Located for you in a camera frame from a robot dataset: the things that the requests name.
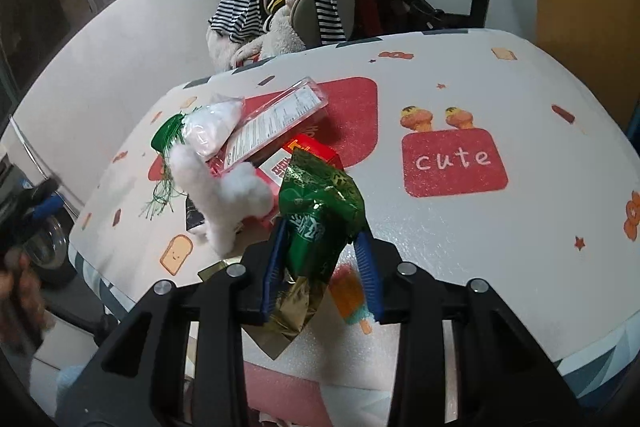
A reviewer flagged white fluffy toy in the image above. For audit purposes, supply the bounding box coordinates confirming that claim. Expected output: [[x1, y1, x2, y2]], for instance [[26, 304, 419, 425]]
[[168, 144, 273, 257]]

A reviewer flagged green snack bag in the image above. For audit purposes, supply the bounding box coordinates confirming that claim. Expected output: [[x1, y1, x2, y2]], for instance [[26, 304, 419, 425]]
[[259, 148, 369, 341]]

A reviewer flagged clear plastic blister pack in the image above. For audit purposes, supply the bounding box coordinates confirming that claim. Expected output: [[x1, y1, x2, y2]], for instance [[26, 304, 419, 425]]
[[208, 77, 329, 176]]

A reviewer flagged white plastic bag bundle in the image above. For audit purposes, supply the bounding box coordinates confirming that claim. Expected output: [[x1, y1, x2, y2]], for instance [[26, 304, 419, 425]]
[[182, 93, 244, 160]]

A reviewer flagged person's left hand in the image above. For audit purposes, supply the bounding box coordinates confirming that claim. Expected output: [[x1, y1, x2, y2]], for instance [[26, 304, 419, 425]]
[[1, 248, 54, 352]]

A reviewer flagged washing machine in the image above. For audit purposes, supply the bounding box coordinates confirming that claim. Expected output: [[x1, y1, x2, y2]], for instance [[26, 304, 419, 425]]
[[1, 155, 76, 288]]

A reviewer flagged white mop pole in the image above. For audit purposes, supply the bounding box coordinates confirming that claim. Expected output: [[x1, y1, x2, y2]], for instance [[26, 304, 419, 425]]
[[9, 115, 85, 219]]

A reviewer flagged patterned table mat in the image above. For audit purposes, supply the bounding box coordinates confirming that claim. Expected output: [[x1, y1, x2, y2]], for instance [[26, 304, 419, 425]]
[[67, 27, 640, 408]]

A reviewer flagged chair with clothes pile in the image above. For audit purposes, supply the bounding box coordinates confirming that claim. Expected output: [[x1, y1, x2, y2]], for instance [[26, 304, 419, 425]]
[[206, 0, 383, 72]]

